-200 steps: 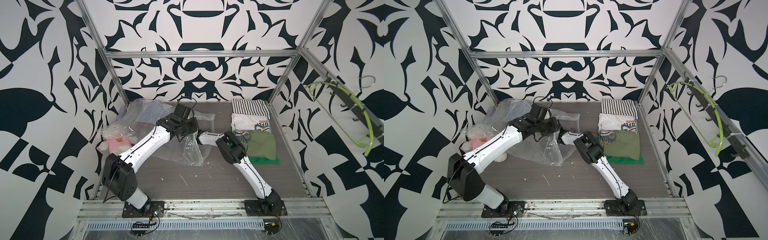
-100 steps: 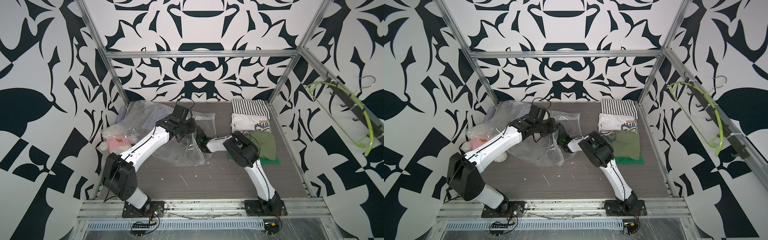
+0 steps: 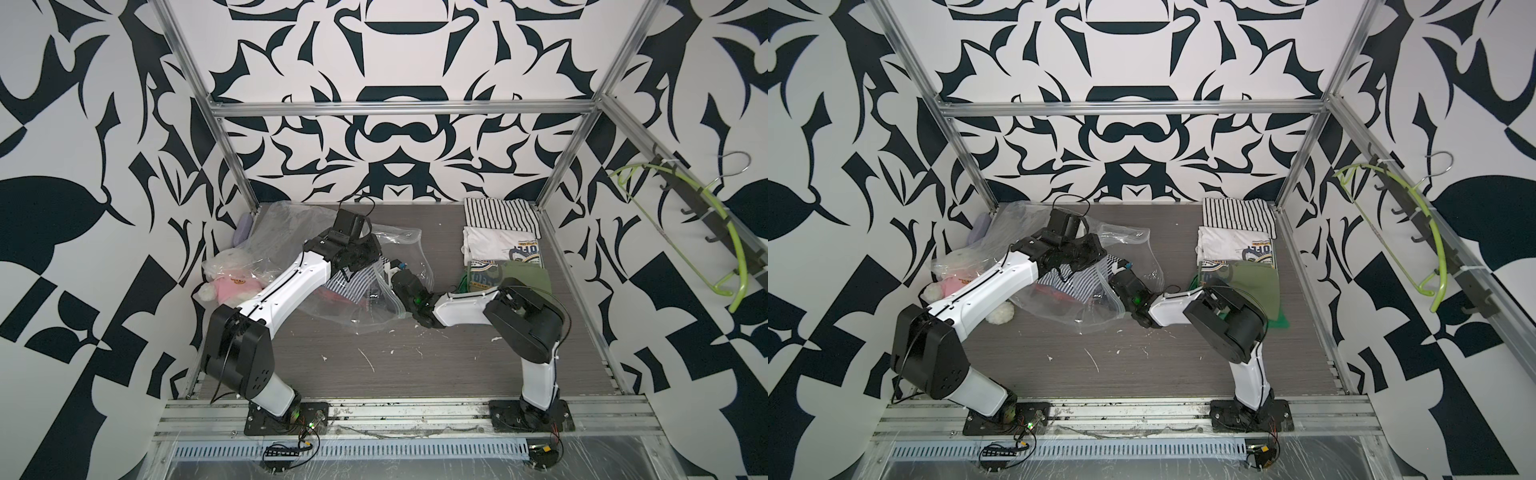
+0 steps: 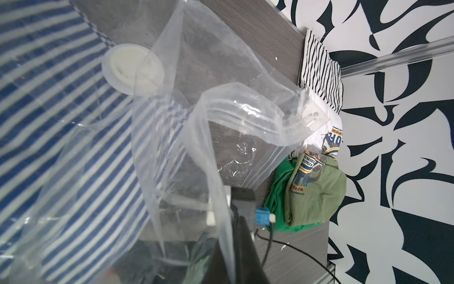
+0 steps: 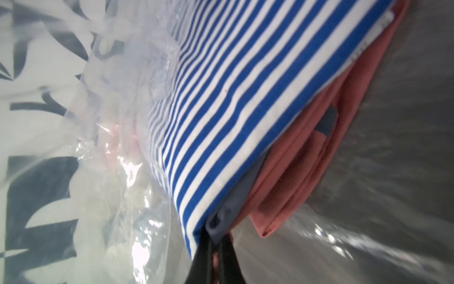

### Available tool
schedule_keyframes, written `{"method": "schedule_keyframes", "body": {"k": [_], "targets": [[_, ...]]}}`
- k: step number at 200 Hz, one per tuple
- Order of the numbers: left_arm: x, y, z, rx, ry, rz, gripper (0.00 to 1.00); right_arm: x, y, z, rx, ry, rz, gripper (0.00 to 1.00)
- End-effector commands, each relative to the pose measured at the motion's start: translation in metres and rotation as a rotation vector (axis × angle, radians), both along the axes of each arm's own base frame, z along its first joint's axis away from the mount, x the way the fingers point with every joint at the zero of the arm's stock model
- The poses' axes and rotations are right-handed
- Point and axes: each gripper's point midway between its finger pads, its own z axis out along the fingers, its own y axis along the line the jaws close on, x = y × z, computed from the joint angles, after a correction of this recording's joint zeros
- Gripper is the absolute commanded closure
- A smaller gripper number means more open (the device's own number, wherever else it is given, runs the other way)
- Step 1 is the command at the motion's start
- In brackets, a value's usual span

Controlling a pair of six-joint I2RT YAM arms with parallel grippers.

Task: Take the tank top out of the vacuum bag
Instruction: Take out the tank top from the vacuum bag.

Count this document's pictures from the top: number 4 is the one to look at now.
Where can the white printed t-shirt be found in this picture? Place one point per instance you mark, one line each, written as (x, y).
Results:
(327, 140)

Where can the olive green printed t-shirt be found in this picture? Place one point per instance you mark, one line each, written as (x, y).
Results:
(315, 190)

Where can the clear plastic vacuum bag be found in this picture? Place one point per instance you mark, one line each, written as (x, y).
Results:
(220, 120)

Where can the black white striped tank top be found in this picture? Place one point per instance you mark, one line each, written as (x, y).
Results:
(321, 73)

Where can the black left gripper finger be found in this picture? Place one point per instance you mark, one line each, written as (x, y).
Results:
(248, 268)

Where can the white vacuum bag valve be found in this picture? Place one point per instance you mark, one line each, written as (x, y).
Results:
(130, 67)

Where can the green garment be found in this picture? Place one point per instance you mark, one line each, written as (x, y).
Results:
(275, 200)

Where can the blue white striped garment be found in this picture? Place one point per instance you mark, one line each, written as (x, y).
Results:
(71, 204)

